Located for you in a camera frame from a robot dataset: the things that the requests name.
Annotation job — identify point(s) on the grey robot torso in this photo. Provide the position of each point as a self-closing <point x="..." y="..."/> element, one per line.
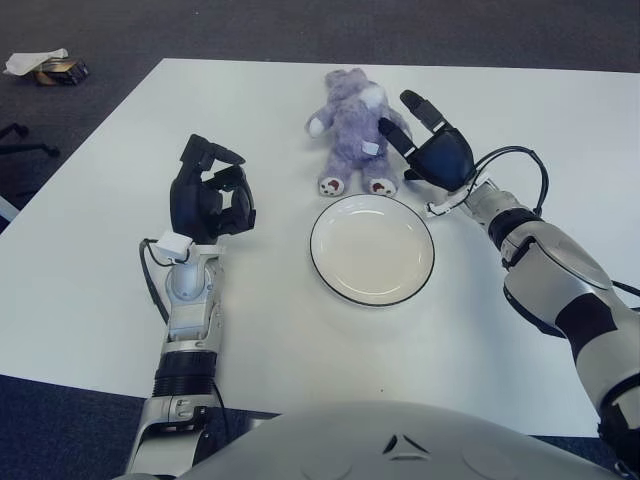
<point x="400" y="450"/>

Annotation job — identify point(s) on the white crumpled cloth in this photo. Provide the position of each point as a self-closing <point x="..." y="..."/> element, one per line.
<point x="25" y="62"/>

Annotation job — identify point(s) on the white plate with black rim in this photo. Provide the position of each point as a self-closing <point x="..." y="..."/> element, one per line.
<point x="372" y="250"/>

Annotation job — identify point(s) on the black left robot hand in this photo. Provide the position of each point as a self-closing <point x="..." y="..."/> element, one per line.
<point x="195" y="210"/>

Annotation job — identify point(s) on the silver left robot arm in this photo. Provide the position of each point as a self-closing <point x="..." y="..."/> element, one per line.
<point x="190" y="320"/>

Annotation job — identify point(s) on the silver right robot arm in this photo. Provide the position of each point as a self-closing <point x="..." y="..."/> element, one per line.
<point x="550" y="260"/>

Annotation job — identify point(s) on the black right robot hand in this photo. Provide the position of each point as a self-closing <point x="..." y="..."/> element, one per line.
<point x="445" y="160"/>

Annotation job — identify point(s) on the black and yellow box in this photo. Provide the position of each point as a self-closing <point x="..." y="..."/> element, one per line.
<point x="65" y="72"/>

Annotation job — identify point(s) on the white left wrist connector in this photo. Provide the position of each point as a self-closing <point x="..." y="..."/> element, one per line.
<point x="172" y="245"/>

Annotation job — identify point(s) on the black office chair base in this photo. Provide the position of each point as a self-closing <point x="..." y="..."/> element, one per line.
<point x="30" y="147"/>

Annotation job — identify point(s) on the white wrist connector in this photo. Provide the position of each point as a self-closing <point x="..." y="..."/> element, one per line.
<point x="172" y="245"/>
<point x="435" y="209"/>

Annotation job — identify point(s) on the purple plush bear doll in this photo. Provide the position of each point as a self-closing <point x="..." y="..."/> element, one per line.
<point x="350" y="130"/>

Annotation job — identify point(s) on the white right wrist connector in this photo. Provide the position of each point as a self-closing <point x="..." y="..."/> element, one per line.
<point x="435" y="209"/>

